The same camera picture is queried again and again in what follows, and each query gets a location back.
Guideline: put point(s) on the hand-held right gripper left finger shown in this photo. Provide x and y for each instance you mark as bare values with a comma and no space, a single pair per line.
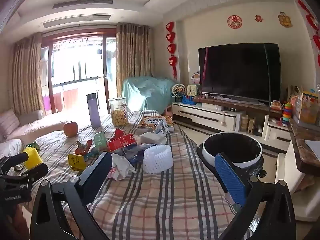
98,175

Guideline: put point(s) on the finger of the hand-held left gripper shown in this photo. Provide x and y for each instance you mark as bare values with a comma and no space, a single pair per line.
37,171
15,158

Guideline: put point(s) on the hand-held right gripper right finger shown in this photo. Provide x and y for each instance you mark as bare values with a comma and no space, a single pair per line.
230,180

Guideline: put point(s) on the white plastic bag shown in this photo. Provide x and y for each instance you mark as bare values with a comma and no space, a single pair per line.
121,167

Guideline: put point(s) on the yellow paper box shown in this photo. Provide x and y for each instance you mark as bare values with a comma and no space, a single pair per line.
76,161

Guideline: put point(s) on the trash bin with black liner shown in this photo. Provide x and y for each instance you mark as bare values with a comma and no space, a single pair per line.
255,170

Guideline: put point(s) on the orange teal cardboard piece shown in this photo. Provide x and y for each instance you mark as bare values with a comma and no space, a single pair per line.
85,150

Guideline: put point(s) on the green carton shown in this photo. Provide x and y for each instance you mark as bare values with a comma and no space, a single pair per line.
100,141

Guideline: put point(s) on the red white milk carton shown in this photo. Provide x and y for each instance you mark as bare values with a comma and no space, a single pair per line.
122,142

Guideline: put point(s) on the red snack packet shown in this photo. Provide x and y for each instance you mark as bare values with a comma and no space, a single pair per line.
117,132

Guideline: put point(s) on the white foam fruit net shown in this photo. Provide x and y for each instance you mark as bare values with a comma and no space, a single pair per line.
157,160

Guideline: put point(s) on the white foam block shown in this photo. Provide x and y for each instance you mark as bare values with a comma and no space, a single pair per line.
151,138

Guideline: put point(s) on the blue white packet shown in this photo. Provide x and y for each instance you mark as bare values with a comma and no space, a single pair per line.
161,127

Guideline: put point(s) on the green foil wrapper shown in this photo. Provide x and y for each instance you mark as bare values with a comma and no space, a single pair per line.
33,145

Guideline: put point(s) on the pink sofa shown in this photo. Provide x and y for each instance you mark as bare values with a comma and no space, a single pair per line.
15,127

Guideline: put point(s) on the red apple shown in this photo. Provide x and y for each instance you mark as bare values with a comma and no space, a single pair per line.
71,129

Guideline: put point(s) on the wooden toy house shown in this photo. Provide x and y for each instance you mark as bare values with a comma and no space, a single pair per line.
251,125

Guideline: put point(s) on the cream round tin stack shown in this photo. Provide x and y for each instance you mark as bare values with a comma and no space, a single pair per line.
245,123

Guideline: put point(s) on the purple thermos bottle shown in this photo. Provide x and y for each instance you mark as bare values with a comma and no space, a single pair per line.
94,112

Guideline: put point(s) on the clear cookie jar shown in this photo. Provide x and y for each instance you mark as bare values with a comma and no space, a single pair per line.
118,115

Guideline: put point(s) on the white television cabinet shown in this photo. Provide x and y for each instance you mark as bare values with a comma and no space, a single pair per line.
200,118

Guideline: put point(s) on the colourful children's book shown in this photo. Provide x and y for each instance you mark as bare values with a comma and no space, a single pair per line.
147,122

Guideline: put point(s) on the white side cabinet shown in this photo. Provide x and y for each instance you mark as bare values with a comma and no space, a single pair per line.
300,200

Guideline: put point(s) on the brown marble counter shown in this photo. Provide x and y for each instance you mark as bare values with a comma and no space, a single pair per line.
302,150

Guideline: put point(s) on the beige patterned curtain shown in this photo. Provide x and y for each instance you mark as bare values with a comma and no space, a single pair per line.
132,62
27,80

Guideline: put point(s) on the blue toy box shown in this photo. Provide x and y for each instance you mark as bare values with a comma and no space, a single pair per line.
188,100

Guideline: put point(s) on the white paper sheet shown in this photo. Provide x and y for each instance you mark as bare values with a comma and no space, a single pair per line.
313,147

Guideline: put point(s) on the pink kettlebell toy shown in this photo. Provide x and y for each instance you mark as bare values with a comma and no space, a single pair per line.
168,110

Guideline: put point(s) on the yellow toy phone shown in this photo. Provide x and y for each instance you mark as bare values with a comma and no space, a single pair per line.
192,90

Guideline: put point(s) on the teal cloth covered armchair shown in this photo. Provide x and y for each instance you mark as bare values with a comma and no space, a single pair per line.
147,90

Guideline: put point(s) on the ferris wheel toy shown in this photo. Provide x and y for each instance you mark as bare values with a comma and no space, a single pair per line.
178,91

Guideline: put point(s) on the colourful picture box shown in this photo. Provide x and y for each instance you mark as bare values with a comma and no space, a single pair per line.
307,107

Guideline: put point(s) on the colourful house-shaped card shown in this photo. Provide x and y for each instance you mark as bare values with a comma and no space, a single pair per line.
195,78

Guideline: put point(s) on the black flat television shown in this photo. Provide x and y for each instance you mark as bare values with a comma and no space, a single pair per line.
240,72

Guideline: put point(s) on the pink stick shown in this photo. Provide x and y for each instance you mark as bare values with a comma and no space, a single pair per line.
205,62

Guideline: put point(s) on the small red character decal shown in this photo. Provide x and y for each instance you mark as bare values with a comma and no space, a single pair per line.
259,18

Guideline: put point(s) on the long ceiling air vent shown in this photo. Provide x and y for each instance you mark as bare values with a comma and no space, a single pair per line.
82,3

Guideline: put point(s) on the brown balcony door frame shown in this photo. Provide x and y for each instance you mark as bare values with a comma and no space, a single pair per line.
75,33

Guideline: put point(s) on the round red wall decal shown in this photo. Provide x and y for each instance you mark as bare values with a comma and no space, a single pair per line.
234,21

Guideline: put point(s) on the golden figure wall decal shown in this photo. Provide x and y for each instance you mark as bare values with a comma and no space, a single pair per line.
285,20

